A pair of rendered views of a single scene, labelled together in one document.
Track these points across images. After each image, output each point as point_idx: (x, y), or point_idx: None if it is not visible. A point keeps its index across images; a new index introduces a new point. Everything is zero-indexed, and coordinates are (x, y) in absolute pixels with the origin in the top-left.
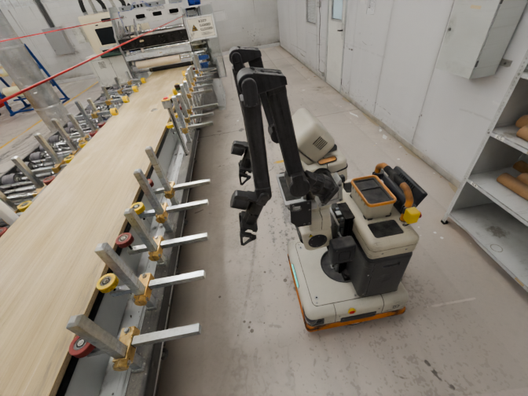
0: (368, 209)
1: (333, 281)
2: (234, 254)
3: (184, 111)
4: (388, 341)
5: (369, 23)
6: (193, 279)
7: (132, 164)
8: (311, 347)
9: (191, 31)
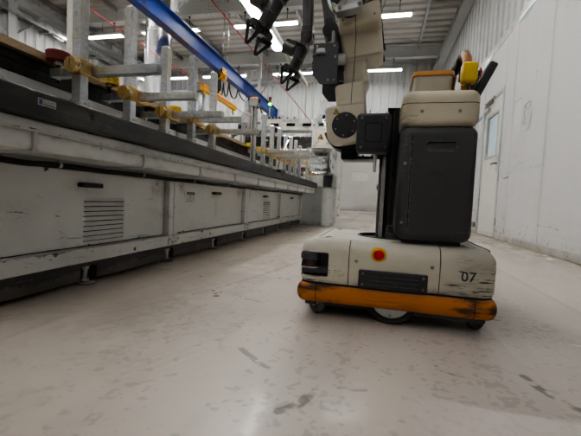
0: (416, 82)
1: (367, 237)
2: (251, 266)
3: (271, 144)
4: (447, 346)
5: (525, 139)
6: (182, 95)
7: None
8: (293, 320)
9: (316, 138)
